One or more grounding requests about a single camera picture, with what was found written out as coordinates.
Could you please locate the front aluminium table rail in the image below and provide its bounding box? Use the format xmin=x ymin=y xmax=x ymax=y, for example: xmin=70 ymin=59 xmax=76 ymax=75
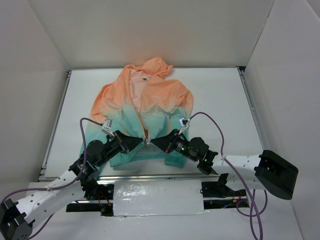
xmin=96 ymin=171 xmax=273 ymax=181

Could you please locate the purple cable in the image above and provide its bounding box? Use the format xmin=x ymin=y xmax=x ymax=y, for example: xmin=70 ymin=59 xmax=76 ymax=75
xmin=188 ymin=111 xmax=268 ymax=240
xmin=0 ymin=117 xmax=105 ymax=238

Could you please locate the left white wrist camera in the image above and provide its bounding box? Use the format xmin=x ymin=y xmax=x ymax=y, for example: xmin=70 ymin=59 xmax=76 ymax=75
xmin=101 ymin=118 xmax=114 ymax=136

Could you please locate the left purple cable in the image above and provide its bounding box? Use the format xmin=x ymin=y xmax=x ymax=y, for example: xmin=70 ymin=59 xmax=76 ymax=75
xmin=0 ymin=117 xmax=105 ymax=238

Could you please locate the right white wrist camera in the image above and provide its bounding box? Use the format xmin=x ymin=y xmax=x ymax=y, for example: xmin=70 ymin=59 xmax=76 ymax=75
xmin=178 ymin=118 xmax=191 ymax=135

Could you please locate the left aluminium table rail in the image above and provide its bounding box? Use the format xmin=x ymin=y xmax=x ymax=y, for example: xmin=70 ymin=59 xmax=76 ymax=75
xmin=37 ymin=69 xmax=73 ymax=182

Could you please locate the aluminium table rail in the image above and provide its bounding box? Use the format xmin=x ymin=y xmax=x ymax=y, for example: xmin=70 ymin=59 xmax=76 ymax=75
xmin=37 ymin=69 xmax=73 ymax=182
xmin=96 ymin=171 xmax=273 ymax=181
xmin=236 ymin=66 xmax=270 ymax=150

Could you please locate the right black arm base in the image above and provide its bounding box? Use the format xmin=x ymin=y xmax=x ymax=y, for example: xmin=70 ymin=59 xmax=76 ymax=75
xmin=200 ymin=173 xmax=249 ymax=210

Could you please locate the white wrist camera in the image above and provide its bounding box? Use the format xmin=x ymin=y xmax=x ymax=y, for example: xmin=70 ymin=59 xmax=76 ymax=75
xmin=101 ymin=118 xmax=114 ymax=136
xmin=178 ymin=118 xmax=191 ymax=135

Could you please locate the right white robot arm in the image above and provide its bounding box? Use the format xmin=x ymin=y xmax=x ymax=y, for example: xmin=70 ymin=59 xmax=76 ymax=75
xmin=151 ymin=129 xmax=299 ymax=200

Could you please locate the orange and teal hooded jacket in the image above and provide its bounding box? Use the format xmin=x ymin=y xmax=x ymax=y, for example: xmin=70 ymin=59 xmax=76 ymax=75
xmin=85 ymin=57 xmax=194 ymax=168

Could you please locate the white foil-taped cover panel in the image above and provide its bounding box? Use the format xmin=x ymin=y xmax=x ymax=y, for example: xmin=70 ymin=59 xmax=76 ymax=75
xmin=113 ymin=179 xmax=206 ymax=217

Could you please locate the right aluminium table rail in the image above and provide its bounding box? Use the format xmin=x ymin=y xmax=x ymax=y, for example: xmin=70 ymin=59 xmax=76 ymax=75
xmin=236 ymin=66 xmax=270 ymax=150

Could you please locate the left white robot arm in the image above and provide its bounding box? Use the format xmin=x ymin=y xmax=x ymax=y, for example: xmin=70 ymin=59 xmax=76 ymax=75
xmin=0 ymin=130 xmax=143 ymax=240

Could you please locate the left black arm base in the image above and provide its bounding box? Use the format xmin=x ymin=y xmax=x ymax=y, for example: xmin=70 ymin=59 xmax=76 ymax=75
xmin=82 ymin=179 xmax=115 ymax=217

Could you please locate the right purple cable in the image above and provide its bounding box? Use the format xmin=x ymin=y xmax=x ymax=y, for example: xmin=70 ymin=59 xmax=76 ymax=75
xmin=188 ymin=111 xmax=268 ymax=240

